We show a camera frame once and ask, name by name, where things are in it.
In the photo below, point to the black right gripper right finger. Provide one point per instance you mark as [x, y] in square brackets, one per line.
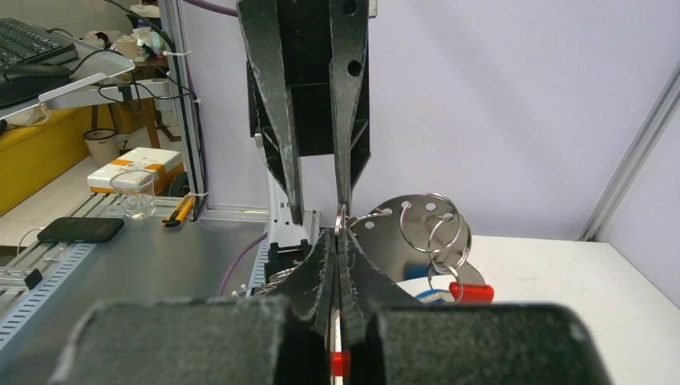
[392, 338]

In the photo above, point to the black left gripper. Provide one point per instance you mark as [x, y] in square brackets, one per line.
[310, 62]

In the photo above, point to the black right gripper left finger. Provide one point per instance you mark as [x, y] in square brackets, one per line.
[277, 338]

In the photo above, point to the silver key organiser plate with rings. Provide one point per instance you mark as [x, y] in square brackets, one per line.
[425, 227]

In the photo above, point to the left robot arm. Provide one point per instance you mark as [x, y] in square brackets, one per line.
[287, 242]

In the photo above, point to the blue key tag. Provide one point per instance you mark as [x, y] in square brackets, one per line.
[415, 282]

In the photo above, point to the yellow utility knife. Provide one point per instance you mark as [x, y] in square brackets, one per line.
[180, 213]

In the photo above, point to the white and orange box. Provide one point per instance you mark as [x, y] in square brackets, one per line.
[165, 165]

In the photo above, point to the clear glass beaker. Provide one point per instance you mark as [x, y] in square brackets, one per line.
[135, 190]

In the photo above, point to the black smartphone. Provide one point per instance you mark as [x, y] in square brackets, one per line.
[93, 230]

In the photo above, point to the black keyboard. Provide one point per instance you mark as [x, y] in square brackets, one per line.
[23, 43]

